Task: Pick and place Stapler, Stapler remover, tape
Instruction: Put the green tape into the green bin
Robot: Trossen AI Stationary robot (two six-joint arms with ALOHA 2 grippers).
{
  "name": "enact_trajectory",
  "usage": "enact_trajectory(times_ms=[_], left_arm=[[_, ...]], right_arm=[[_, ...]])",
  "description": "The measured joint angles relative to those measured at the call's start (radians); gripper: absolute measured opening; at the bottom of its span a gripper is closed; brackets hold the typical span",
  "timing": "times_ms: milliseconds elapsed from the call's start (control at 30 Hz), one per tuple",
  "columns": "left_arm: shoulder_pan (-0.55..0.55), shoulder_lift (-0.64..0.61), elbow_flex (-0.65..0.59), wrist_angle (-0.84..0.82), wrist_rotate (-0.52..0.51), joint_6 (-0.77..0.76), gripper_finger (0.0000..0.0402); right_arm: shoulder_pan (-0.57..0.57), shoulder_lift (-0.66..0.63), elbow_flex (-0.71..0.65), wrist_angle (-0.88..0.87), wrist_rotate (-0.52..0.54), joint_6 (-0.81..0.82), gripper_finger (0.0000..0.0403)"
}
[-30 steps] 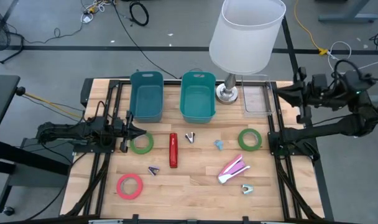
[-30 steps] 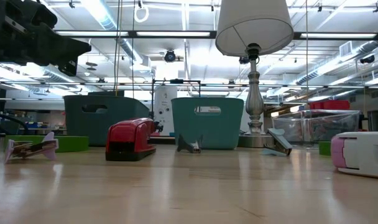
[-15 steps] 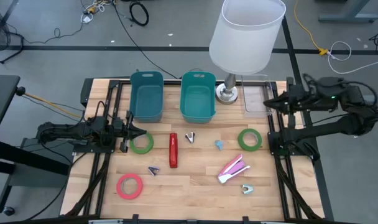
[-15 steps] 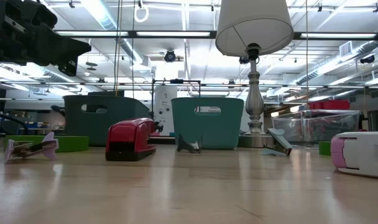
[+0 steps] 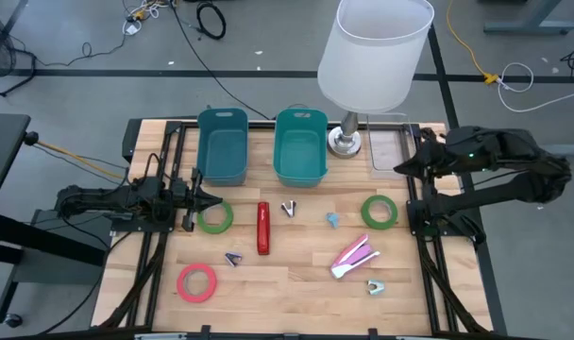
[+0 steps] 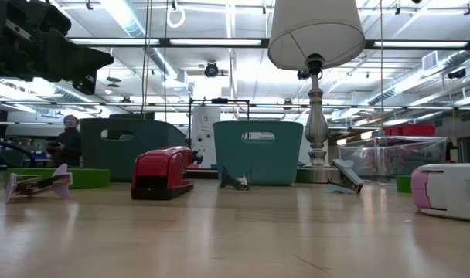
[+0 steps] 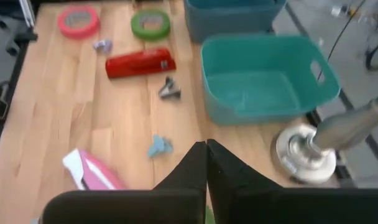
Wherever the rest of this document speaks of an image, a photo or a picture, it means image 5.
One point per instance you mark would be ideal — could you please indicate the purple staple remover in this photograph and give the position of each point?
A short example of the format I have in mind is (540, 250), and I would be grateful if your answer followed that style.
(232, 258)

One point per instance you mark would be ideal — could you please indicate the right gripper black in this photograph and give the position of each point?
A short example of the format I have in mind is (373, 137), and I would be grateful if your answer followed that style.
(433, 153)

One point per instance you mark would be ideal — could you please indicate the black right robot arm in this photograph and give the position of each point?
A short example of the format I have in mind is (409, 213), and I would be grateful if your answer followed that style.
(504, 189)

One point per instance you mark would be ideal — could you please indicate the grey floor plate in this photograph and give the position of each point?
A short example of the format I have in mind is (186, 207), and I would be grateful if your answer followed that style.
(55, 264)

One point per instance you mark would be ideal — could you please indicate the clear plastic container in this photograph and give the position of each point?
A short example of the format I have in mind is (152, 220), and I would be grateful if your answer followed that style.
(386, 151)

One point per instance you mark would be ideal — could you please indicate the dark green tape roll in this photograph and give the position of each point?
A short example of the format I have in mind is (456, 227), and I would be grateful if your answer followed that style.
(379, 227)

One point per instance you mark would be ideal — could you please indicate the dark teal plastic bin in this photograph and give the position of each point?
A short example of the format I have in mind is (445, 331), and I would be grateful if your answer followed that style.
(223, 151)

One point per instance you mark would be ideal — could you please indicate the black side table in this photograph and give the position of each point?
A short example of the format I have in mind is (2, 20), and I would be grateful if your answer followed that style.
(4, 151)

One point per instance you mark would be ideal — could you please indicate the bright green tape roll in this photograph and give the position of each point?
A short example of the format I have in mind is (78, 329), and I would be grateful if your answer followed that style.
(215, 231)

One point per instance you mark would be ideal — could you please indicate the silver table lamp white shade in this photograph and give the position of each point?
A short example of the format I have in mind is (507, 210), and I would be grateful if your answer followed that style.
(372, 61)

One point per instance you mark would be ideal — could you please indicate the grey desk foot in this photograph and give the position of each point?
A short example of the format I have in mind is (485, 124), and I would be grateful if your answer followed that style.
(528, 27)

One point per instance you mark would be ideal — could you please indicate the red stapler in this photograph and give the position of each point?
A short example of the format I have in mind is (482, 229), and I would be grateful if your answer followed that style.
(263, 231)

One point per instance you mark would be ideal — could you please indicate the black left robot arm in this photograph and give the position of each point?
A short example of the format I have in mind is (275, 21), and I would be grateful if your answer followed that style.
(103, 198)

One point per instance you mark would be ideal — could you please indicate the black staple remover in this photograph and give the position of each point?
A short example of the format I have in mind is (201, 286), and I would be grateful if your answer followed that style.
(289, 208)

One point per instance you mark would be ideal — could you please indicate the black aluminium table frame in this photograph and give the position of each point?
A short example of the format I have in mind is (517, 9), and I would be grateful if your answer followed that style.
(263, 124)

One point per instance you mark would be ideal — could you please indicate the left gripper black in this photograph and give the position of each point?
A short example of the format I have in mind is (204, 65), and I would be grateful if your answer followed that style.
(180, 193)

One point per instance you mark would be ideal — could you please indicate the black round knob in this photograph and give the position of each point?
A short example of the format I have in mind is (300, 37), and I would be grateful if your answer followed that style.
(30, 138)

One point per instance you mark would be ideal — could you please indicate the teal plastic bin with label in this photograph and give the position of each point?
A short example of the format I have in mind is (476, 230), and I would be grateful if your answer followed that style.
(298, 156)

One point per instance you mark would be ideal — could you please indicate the pink stapler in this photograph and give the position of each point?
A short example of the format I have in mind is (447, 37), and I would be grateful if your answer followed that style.
(350, 262)

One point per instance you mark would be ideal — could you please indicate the light blue staple remover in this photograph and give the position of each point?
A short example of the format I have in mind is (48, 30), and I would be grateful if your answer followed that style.
(333, 220)

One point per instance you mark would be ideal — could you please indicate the red tape roll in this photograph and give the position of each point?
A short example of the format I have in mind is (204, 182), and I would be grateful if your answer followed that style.
(196, 300)

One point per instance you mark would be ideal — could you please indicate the silver aluminium bracket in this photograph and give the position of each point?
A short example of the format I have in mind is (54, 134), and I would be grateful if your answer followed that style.
(159, 336)
(419, 338)

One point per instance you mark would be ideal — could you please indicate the black caster wheel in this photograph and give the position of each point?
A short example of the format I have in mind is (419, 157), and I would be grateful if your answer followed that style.
(13, 320)

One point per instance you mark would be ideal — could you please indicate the white power adapter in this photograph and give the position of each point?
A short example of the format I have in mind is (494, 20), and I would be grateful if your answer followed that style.
(132, 29)

